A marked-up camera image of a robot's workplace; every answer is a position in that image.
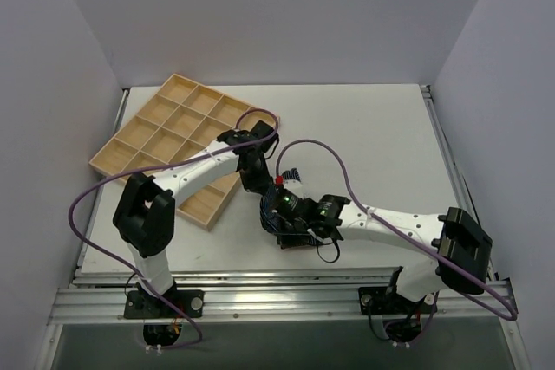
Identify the aluminium frame rail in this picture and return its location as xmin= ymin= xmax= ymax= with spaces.
xmin=46 ymin=274 xmax=519 ymax=326

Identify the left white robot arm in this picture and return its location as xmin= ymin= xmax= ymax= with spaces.
xmin=113 ymin=121 xmax=278 ymax=317

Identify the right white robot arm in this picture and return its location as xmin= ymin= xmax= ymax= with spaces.
xmin=271 ymin=186 xmax=493 ymax=312

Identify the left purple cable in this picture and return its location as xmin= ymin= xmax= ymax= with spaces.
xmin=68 ymin=108 xmax=279 ymax=349

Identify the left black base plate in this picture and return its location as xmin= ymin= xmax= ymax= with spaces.
xmin=123 ymin=288 xmax=205 ymax=320

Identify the wooden compartment tray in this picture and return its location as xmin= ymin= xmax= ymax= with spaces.
xmin=90 ymin=75 xmax=278 ymax=230

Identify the navy striped underwear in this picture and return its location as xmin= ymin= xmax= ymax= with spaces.
xmin=258 ymin=167 xmax=323 ymax=250

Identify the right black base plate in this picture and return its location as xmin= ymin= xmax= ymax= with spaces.
xmin=357 ymin=286 xmax=437 ymax=316

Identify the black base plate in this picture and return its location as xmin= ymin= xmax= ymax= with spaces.
xmin=123 ymin=288 xmax=205 ymax=320
xmin=357 ymin=286 xmax=437 ymax=316

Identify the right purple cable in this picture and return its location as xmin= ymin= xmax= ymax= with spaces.
xmin=277 ymin=139 xmax=519 ymax=345

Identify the purple cable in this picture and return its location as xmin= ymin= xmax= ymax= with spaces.
xmin=277 ymin=139 xmax=519 ymax=345
xmin=68 ymin=108 xmax=279 ymax=349

